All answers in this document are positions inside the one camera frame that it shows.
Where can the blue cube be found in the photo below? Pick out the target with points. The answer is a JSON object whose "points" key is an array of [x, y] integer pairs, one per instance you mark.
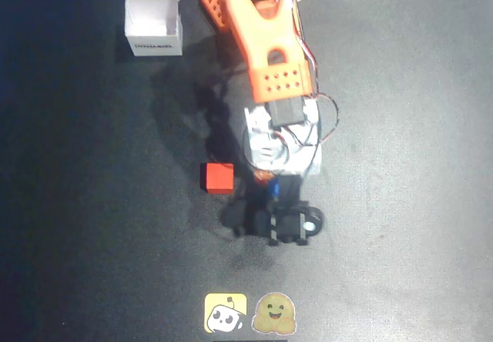
{"points": [[274, 188]]}

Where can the white and orange robot arm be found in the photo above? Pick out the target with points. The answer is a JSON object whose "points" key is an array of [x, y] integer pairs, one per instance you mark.
{"points": [[246, 30]]}

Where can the red cube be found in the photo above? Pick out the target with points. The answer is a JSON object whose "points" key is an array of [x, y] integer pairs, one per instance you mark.
{"points": [[218, 178]]}

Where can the white cardboard box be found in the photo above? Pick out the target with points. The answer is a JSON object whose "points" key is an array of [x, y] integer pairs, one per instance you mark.
{"points": [[154, 22]]}

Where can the hugging face emoji sticker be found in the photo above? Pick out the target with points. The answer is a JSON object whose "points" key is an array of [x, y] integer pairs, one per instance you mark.
{"points": [[274, 313]]}

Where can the yellow robot sticker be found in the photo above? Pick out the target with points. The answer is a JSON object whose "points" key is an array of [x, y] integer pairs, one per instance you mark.
{"points": [[225, 313]]}

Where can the black webcam with mount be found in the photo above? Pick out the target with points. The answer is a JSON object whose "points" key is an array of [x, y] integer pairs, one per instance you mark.
{"points": [[289, 222]]}

